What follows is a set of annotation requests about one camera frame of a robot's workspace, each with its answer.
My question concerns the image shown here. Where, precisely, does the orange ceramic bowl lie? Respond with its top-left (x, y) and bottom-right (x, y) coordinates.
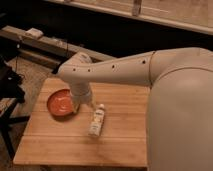
top-left (47, 89), bottom-right (74, 117)

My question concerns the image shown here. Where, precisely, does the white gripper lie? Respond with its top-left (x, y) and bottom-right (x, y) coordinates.
top-left (69, 83), bottom-right (92, 113)

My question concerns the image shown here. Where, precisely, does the long wooden beam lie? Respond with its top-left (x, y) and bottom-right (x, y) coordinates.
top-left (0, 25), bottom-right (113, 61)

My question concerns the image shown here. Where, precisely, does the black stand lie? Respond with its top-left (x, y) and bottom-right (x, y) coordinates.
top-left (0, 56), bottom-right (29, 159)

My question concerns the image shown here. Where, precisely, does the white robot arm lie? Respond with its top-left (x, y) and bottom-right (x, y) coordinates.
top-left (58, 47), bottom-right (213, 171)

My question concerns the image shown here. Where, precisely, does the wooden table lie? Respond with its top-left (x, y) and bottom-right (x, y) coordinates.
top-left (14, 78), bottom-right (149, 168)

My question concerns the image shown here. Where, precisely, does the small white box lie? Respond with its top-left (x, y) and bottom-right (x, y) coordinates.
top-left (25, 28), bottom-right (43, 39)

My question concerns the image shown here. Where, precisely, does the white plastic bottle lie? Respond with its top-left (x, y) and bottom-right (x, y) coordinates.
top-left (89, 104), bottom-right (105, 136)

